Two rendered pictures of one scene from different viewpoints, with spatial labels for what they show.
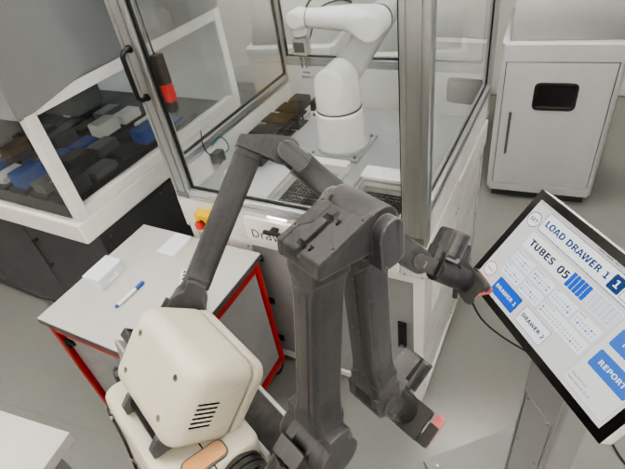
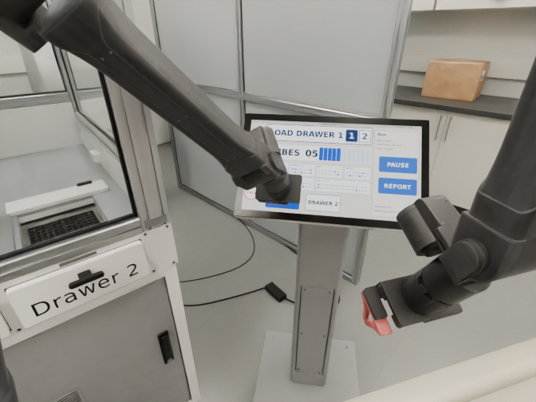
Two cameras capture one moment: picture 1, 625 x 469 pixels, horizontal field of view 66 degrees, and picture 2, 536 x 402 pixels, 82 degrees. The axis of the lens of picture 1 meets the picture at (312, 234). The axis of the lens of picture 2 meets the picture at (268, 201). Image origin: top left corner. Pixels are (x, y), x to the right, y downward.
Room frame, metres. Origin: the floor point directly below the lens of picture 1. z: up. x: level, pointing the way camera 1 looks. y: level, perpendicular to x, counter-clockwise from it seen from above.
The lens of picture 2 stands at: (0.61, 0.26, 1.42)
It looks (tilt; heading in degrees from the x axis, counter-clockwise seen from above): 29 degrees down; 288
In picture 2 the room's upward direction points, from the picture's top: straight up
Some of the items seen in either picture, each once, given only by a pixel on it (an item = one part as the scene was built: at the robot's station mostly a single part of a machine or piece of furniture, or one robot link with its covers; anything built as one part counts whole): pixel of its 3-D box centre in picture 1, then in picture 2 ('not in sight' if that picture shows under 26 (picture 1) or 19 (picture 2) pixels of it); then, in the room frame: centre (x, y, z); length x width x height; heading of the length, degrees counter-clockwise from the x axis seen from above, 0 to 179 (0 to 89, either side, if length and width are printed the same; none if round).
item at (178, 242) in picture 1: (175, 245); not in sight; (1.57, 0.57, 0.77); 0.13 x 0.09 x 0.02; 147
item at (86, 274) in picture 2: not in sight; (85, 277); (1.20, -0.13, 0.91); 0.07 x 0.04 x 0.01; 57
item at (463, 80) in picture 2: not in sight; (455, 79); (-0.01, -2.93, 1.04); 0.41 x 0.32 x 0.28; 155
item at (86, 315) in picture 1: (182, 347); not in sight; (1.36, 0.63, 0.38); 0.62 x 0.58 x 0.76; 57
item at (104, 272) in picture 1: (104, 272); not in sight; (1.45, 0.82, 0.79); 0.13 x 0.09 x 0.05; 148
